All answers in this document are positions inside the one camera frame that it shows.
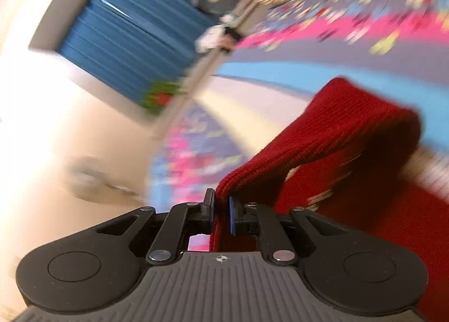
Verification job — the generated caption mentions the red knitted cardigan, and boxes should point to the red knitted cardigan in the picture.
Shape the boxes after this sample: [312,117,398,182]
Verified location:
[210,77,448,321]

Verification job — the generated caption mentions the white standing fan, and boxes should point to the white standing fan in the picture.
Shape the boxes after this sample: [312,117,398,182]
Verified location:
[65,156,145,203]

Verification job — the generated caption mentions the green potted plant red pot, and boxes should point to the green potted plant red pot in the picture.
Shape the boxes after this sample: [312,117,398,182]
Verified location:
[141,80,184,115]

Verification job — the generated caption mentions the colourful floral bed blanket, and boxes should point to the colourful floral bed blanket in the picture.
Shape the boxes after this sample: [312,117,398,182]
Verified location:
[147,0,448,211]

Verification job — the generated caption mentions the blue window curtain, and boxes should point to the blue window curtain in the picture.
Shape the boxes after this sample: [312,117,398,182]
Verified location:
[57,0,217,104]

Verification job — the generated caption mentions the white clutter on sill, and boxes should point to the white clutter on sill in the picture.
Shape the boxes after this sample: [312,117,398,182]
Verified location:
[195,13,243,55]

